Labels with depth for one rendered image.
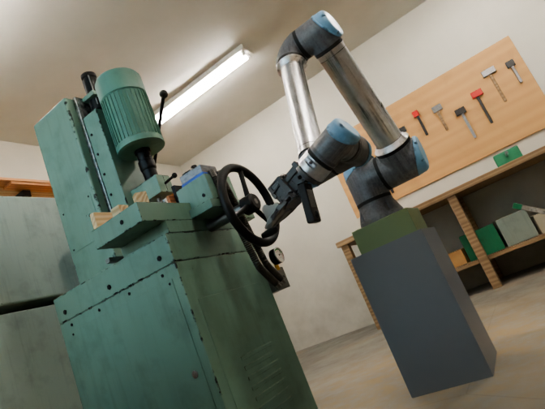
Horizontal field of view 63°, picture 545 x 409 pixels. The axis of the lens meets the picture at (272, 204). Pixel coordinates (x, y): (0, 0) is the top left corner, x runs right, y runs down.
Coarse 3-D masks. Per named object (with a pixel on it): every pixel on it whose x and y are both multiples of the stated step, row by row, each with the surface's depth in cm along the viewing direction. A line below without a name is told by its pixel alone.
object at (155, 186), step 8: (152, 176) 157; (160, 176) 158; (168, 176) 162; (144, 184) 159; (152, 184) 157; (160, 184) 156; (168, 184) 159; (152, 192) 157; (160, 192) 155; (168, 192) 158; (152, 200) 160; (160, 200) 159
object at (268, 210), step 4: (264, 204) 130; (272, 204) 128; (276, 204) 128; (264, 208) 130; (268, 208) 129; (272, 208) 128; (264, 212) 130; (268, 212) 129; (272, 212) 128; (284, 212) 128; (268, 216) 129; (280, 216) 128; (268, 220) 128; (272, 220) 127; (276, 220) 128; (268, 224) 129; (272, 224) 129; (268, 228) 131
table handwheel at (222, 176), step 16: (224, 176) 133; (240, 176) 144; (256, 176) 150; (224, 192) 129; (224, 208) 128; (240, 208) 139; (256, 208) 138; (208, 224) 146; (224, 224) 145; (240, 224) 128; (256, 240) 132; (272, 240) 139
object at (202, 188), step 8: (200, 176) 143; (208, 176) 144; (192, 184) 144; (200, 184) 143; (208, 184) 142; (176, 192) 148; (184, 192) 146; (192, 192) 144; (200, 192) 143; (208, 192) 141; (216, 192) 143; (184, 200) 146; (192, 200) 144; (200, 200) 143; (192, 208) 144
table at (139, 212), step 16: (128, 208) 126; (144, 208) 127; (160, 208) 132; (176, 208) 138; (208, 208) 139; (112, 224) 130; (128, 224) 126; (144, 224) 128; (96, 240) 133; (112, 240) 130; (128, 240) 137
